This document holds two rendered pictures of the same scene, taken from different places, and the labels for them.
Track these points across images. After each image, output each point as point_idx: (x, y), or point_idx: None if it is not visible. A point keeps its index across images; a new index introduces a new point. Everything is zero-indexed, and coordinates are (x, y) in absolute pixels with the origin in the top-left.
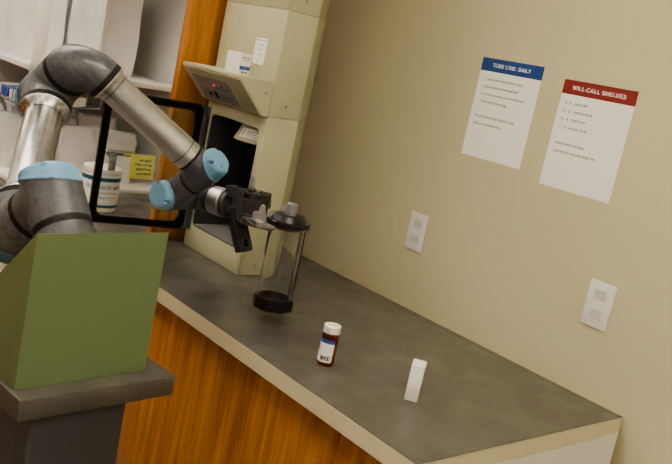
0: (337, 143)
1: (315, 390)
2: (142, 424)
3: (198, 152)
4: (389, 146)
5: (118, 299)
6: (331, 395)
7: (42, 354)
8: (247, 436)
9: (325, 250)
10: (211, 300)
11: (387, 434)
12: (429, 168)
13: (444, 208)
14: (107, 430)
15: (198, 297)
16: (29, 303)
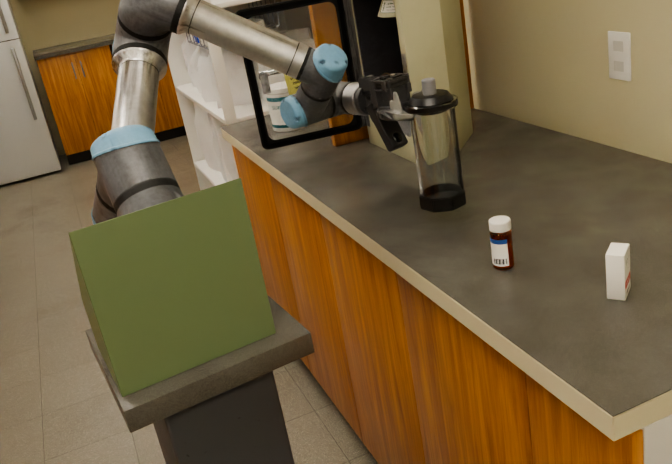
0: None
1: (483, 313)
2: (362, 343)
3: (306, 55)
4: None
5: (207, 270)
6: (503, 316)
7: (139, 353)
8: (442, 360)
9: (527, 104)
10: (382, 209)
11: (574, 367)
12: None
13: (645, 16)
14: (261, 401)
15: (368, 209)
16: (96, 307)
